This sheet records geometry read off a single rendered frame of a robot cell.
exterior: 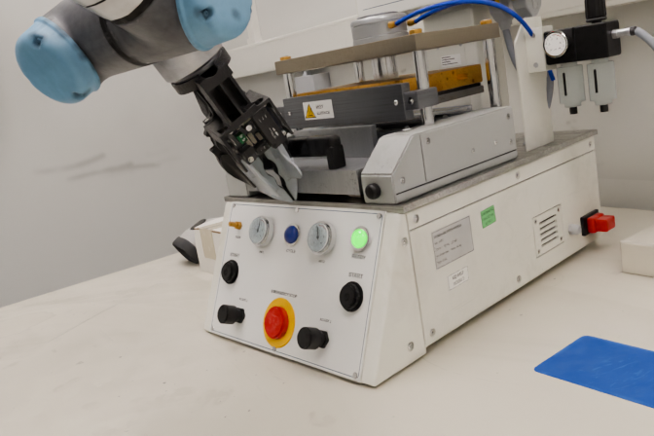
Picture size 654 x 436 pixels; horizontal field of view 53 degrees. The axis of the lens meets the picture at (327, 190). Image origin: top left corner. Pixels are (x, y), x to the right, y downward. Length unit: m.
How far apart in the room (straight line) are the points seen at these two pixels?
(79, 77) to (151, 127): 1.74
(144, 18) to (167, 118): 1.85
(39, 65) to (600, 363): 0.61
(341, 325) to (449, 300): 0.13
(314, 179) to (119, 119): 1.57
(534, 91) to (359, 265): 0.38
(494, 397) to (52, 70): 0.51
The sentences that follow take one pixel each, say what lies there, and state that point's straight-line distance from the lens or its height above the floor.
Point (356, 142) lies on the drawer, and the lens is 0.83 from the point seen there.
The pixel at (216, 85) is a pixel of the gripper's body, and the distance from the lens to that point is 0.70.
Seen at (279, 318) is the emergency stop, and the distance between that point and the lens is 0.81.
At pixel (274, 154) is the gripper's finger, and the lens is 0.80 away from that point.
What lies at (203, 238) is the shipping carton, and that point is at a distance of 1.23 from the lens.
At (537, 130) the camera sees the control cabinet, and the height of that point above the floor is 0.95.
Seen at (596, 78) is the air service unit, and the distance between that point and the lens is 0.91.
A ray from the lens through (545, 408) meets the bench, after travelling 0.66.
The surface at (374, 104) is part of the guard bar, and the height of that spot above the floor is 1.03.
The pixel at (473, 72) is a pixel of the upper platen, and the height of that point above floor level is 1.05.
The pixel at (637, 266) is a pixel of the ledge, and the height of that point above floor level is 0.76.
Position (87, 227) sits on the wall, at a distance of 2.29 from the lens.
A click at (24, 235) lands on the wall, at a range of 2.26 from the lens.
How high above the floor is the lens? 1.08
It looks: 10 degrees down
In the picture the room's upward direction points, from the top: 10 degrees counter-clockwise
